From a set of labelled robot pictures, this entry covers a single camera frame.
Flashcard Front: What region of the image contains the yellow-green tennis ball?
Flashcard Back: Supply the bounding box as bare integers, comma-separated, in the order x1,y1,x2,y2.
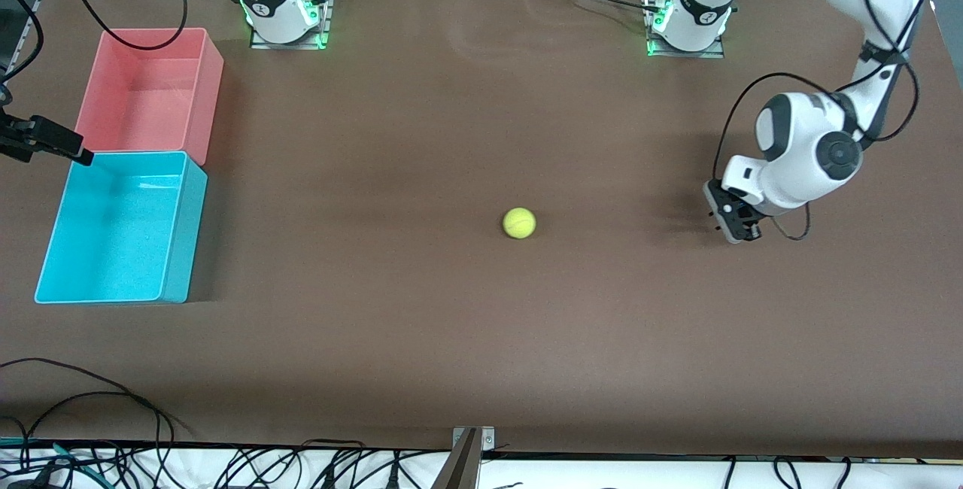
503,207,537,240

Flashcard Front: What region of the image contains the pink plastic bin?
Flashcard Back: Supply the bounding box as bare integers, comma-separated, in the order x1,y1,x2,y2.
75,27,225,167

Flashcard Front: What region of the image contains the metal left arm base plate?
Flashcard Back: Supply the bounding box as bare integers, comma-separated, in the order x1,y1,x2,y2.
643,0,728,59

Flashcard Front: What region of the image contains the grey metal post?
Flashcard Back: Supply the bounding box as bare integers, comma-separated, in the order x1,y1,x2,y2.
429,429,482,489

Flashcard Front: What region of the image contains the teal cable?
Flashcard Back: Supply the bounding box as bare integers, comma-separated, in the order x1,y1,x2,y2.
0,438,102,486

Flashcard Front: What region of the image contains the brown table cover sheet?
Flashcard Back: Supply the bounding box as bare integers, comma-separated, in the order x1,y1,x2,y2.
0,0,963,460

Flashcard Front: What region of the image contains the long black cable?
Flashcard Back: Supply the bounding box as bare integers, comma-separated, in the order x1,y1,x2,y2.
19,391,193,445
0,357,166,446

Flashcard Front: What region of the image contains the metal bracket plate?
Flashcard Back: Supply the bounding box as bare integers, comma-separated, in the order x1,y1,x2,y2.
451,427,496,452

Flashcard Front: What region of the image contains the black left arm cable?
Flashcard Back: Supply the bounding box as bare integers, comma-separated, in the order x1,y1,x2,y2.
711,0,922,185

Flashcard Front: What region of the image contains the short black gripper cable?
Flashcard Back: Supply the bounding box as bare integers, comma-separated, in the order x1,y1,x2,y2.
771,202,812,241

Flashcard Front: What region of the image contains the blue plastic bin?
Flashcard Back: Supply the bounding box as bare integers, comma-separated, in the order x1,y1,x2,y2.
34,150,209,305

